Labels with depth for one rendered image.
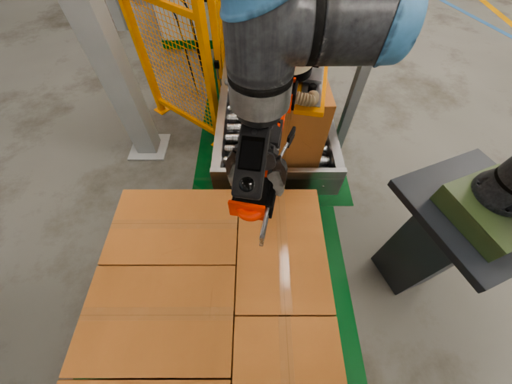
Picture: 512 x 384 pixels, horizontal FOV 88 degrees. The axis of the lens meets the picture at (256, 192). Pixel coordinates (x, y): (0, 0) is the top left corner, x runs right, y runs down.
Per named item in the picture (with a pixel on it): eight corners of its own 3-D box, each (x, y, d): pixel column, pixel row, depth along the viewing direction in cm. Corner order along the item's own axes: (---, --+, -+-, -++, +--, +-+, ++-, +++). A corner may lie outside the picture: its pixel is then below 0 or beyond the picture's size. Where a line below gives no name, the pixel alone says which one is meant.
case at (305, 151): (243, 100, 177) (240, 36, 144) (302, 98, 178) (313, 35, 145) (244, 170, 143) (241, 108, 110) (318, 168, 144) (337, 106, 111)
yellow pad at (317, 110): (302, 59, 108) (305, 47, 104) (328, 62, 107) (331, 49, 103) (292, 114, 90) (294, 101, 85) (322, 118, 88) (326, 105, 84)
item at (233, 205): (238, 183, 60) (237, 169, 56) (270, 188, 60) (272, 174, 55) (229, 215, 56) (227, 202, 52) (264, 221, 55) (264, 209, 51)
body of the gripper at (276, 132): (282, 143, 53) (289, 89, 43) (275, 177, 48) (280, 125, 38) (244, 137, 53) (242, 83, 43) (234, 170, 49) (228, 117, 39)
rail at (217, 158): (233, 12, 284) (232, -9, 269) (238, 12, 284) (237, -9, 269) (214, 190, 154) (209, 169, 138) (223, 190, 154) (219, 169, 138)
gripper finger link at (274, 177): (295, 177, 58) (283, 146, 51) (292, 199, 54) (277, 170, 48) (281, 177, 59) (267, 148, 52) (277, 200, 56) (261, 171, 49)
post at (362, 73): (326, 159, 221) (367, 30, 138) (334, 159, 221) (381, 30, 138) (327, 165, 217) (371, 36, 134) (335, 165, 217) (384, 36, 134)
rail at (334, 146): (294, 12, 284) (296, -9, 269) (299, 12, 284) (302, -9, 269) (328, 190, 154) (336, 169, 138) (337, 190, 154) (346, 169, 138)
